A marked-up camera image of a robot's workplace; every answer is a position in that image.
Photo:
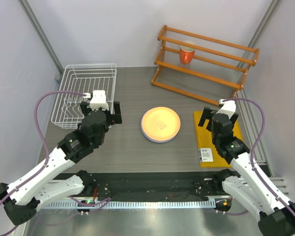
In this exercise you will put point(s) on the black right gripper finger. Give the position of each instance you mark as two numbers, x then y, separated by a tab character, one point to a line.
234	118
207	114

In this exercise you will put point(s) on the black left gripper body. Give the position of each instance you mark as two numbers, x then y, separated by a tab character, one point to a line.
108	121

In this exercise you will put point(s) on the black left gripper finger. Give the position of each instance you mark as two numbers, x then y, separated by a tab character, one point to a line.
85	109
116	117

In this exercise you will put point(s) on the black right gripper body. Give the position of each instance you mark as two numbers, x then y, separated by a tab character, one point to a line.
215	139

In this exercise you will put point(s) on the orange plate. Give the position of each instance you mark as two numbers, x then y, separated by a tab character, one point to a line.
162	113

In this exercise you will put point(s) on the purple plate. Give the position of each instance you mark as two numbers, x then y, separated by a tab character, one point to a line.
157	131

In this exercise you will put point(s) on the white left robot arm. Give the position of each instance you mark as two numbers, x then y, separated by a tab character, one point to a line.
23	198

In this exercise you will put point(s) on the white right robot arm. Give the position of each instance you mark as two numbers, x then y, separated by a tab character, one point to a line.
273	210

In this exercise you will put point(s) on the orange wooden shelf rack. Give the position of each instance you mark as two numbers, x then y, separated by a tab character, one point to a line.
218	70

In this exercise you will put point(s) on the orange mug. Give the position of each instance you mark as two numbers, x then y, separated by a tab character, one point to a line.
186	54

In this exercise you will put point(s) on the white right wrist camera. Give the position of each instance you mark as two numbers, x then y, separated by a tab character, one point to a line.
227	108

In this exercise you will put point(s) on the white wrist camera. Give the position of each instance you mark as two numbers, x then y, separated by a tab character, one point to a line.
227	108
97	100

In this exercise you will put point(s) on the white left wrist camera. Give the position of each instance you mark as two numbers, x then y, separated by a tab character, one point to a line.
97	100

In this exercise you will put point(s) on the white wire dish rack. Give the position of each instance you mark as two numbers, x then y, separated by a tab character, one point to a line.
82	78

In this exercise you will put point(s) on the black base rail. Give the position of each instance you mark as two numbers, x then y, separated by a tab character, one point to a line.
157	186

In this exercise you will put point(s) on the white slotted cable duct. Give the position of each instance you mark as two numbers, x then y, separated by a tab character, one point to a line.
70	204

